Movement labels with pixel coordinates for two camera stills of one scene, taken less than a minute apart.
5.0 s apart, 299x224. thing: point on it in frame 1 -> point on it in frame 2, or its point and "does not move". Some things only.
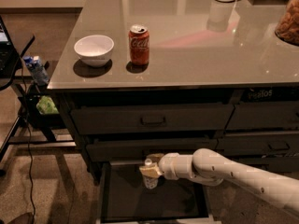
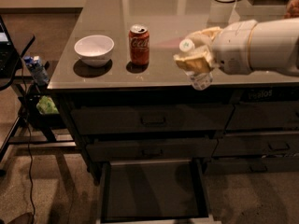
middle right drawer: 249,145 does not move
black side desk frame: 32,129 does not move
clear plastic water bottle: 149,172 -> 200,80
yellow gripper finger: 155,157 -> 211,32
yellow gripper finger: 150,171 -> 200,62
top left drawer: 150,118 does not move
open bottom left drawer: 125,199 does not move
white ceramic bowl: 94,49 does not move
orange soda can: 139,45 does not move
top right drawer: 264,115 does not move
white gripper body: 168,167 -> 233,47
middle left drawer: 137,149 does not move
